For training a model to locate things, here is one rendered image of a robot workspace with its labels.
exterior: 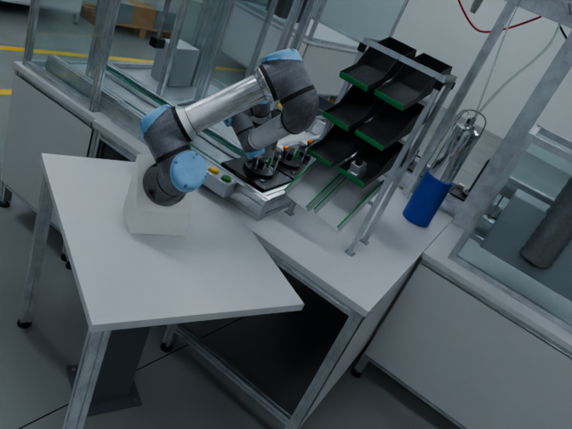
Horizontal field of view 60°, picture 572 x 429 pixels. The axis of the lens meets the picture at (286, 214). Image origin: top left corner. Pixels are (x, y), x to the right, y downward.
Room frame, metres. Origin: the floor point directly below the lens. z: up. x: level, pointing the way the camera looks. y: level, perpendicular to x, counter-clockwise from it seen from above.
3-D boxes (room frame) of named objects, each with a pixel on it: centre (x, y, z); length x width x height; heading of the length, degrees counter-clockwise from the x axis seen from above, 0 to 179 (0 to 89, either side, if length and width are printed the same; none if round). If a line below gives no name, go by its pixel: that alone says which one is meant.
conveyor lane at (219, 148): (2.17, 0.46, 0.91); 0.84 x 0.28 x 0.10; 69
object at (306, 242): (2.45, 0.03, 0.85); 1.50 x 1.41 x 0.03; 69
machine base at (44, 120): (2.84, 1.02, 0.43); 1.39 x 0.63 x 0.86; 159
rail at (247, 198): (1.99, 0.50, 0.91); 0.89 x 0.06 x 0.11; 69
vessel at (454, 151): (2.57, -0.66, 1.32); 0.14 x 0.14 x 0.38
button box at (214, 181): (1.87, 0.35, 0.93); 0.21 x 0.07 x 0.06; 69
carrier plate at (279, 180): (2.04, 0.19, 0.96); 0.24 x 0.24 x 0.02; 69
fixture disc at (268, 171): (2.04, 0.19, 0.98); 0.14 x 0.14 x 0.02
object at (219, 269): (1.51, 0.38, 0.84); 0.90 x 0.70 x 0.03; 42
